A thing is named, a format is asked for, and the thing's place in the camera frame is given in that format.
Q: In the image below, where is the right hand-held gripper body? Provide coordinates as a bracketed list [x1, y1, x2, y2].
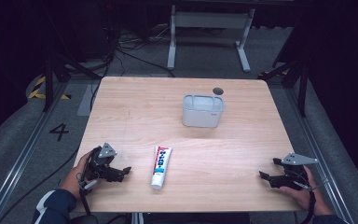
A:
[269, 152, 320, 191]

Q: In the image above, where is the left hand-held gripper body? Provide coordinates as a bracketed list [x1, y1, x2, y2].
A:
[85, 142, 124, 189]

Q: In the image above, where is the white toothpaste tube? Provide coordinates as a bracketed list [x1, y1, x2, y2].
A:
[150, 145, 173, 190]

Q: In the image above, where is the grey plastic container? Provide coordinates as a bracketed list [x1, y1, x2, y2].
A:
[181, 93, 226, 129]

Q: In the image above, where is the person's right hand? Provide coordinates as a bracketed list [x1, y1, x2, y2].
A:
[279, 164, 334, 217]

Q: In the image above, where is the person's left hand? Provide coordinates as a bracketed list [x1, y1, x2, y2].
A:
[60, 150, 99, 201]

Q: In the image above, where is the white table leg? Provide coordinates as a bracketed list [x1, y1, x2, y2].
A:
[131, 212, 145, 224]

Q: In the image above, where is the black metal stand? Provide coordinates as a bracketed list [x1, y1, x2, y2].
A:
[41, 50, 102, 113]
[258, 59, 310, 119]

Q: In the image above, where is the yellow black floor tape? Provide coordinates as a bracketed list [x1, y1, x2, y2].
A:
[27, 75, 73, 101]

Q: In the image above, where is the right hand-held gripper cable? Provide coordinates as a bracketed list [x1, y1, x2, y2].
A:
[297, 178, 320, 224]

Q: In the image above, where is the hand-held gripper cable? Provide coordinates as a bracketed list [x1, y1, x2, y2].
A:
[77, 178, 92, 217]
[297, 178, 320, 224]

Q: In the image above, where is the aluminium floor rail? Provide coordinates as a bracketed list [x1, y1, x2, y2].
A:
[0, 78, 71, 224]
[283, 87, 357, 224]

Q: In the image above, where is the left hand-held gripper cable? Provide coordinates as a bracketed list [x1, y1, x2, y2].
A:
[77, 178, 92, 217]

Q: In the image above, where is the bundle of black cables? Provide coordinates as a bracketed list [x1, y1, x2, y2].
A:
[88, 29, 176, 111]

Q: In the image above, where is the white metal desk frame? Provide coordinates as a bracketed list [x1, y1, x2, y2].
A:
[166, 4, 256, 74]

